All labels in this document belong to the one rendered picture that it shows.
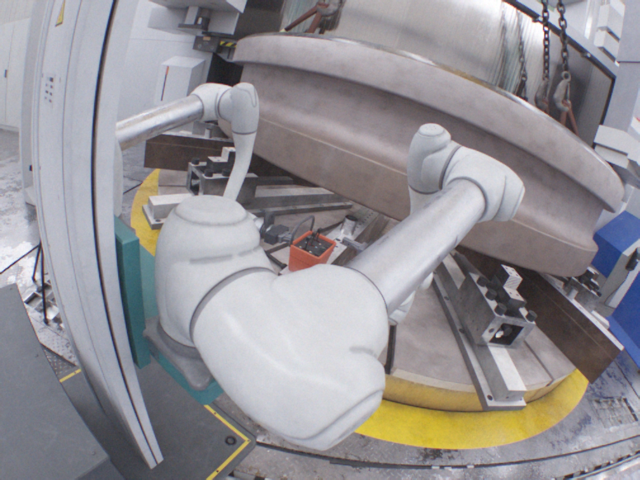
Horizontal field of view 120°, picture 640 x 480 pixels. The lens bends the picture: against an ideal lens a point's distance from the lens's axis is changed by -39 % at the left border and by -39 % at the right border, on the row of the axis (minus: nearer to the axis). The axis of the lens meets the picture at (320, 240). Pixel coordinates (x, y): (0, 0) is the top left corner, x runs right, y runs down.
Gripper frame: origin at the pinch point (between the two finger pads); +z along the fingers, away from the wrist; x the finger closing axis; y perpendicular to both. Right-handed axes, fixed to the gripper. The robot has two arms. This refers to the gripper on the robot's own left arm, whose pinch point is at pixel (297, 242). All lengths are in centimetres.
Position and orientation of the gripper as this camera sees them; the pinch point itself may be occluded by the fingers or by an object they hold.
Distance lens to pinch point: 133.7
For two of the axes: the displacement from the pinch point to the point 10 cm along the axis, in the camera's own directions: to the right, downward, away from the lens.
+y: -1.7, 9.0, 4.1
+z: 9.0, 3.1, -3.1
